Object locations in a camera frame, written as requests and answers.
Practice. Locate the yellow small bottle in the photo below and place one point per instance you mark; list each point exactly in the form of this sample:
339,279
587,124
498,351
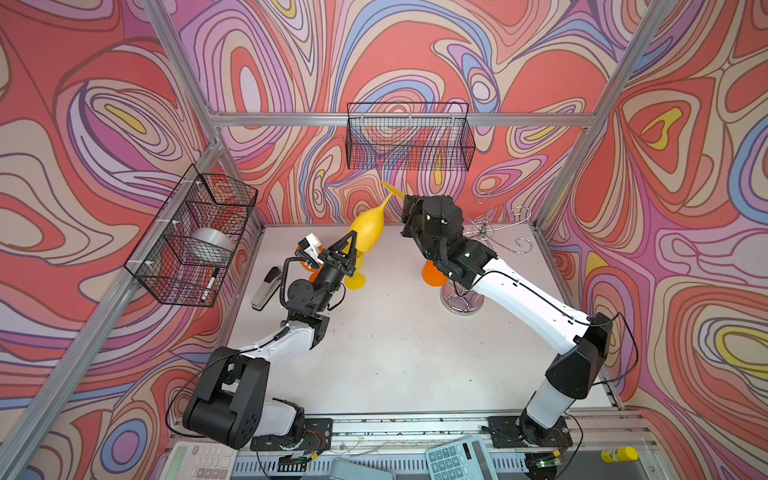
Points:
620,455

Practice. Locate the grey black stapler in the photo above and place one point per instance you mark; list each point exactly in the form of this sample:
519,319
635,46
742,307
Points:
267,289

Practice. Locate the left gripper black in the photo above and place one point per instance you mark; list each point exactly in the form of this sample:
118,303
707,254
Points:
337,268

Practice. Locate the black wire basket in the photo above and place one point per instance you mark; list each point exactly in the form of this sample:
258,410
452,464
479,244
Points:
184,257
409,136

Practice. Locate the back black wire basket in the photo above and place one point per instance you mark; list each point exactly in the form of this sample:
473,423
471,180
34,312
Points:
409,136

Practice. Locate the orange wine glass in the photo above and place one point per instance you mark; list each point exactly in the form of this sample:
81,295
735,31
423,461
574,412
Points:
309,260
432,276

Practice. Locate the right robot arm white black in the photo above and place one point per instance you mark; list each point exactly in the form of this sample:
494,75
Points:
580,340

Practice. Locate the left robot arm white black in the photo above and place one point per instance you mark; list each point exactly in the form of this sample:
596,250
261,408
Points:
229,404

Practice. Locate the left black wire basket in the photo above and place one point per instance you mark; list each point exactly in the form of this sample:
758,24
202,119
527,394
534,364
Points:
184,257

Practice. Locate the teal calculator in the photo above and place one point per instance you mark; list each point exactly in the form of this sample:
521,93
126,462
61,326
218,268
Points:
463,459

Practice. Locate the yellow wine glass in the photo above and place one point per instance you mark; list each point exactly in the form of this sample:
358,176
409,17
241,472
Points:
358,280
369,225

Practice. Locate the silver tape roll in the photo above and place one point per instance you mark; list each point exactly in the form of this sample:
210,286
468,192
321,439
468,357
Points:
210,246

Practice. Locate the black marker pen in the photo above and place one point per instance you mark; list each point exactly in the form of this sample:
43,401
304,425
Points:
209,286

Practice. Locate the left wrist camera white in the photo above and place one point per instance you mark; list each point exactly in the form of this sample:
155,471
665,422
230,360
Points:
314,241

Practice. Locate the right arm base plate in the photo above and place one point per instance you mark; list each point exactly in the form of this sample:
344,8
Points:
513,431

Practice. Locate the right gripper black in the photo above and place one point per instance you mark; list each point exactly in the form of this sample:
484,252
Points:
411,205

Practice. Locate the chrome wine glass rack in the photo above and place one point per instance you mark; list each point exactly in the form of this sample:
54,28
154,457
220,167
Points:
481,232

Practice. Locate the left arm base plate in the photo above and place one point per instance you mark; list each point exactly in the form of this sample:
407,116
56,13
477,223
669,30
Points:
308,435

